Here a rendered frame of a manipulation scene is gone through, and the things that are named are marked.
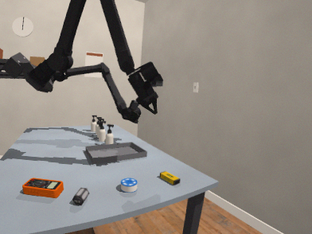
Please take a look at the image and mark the white spool with blue top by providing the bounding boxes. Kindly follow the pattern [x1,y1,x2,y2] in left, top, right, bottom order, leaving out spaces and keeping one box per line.
[121,178,138,193]

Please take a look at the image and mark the yellow rectangular block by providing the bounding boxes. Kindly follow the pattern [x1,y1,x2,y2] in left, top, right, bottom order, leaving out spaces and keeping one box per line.
[160,171,180,185]

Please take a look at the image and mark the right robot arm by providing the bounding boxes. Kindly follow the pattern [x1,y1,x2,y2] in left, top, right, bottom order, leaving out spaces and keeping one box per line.
[29,0,163,96]

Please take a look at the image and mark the orange digital multimeter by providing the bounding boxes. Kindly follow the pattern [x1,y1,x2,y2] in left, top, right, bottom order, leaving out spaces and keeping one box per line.
[22,178,64,198]

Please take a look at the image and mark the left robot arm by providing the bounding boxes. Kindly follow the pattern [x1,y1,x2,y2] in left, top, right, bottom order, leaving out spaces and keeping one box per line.
[51,62,141,117]

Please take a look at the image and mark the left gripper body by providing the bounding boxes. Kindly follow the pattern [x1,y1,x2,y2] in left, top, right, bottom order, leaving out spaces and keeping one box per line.
[123,108,140,123]

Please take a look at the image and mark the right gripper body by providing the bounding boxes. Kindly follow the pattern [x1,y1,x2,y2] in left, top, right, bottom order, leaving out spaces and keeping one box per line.
[134,82,158,105]

